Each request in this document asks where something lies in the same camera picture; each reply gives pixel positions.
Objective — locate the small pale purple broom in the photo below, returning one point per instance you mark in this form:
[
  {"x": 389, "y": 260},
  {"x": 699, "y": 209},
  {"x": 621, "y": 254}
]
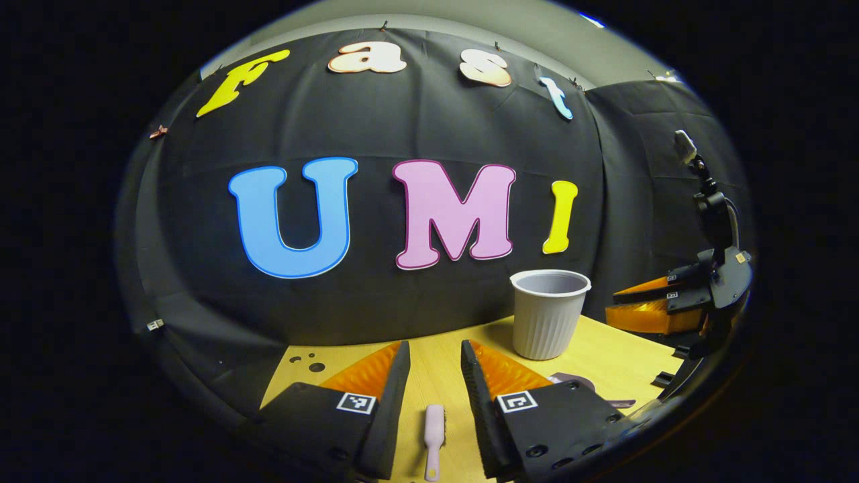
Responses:
[{"x": 434, "y": 436}]

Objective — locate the pale purple dustpan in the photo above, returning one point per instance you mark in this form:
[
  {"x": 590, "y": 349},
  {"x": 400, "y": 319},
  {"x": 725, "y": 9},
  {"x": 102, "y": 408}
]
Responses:
[{"x": 570, "y": 376}]

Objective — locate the black desk clamp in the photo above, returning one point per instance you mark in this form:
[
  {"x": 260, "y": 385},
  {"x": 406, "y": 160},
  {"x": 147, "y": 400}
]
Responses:
[{"x": 664, "y": 380}]

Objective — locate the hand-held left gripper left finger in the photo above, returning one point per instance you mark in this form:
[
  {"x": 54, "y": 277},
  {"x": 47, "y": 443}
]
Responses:
[{"x": 392, "y": 416}]

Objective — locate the small white clip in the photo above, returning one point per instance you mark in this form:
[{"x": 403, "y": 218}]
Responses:
[{"x": 155, "y": 325}]

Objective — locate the copper clip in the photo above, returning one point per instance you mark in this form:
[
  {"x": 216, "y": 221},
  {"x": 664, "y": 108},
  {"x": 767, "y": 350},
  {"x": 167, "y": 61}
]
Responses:
[{"x": 158, "y": 132}]

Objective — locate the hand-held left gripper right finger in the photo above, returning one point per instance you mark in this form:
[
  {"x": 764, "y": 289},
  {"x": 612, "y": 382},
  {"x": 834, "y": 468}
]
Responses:
[{"x": 483, "y": 416}]

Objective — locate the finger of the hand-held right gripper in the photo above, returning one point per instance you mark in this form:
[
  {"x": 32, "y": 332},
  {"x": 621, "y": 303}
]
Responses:
[
  {"x": 651, "y": 316},
  {"x": 684, "y": 276}
]

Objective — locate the white ribbed garbage bin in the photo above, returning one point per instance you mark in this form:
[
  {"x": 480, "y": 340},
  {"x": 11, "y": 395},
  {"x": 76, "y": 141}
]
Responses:
[{"x": 547, "y": 322}]

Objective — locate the yellow wooden desktop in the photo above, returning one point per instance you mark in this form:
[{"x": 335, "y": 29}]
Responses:
[{"x": 436, "y": 376}]

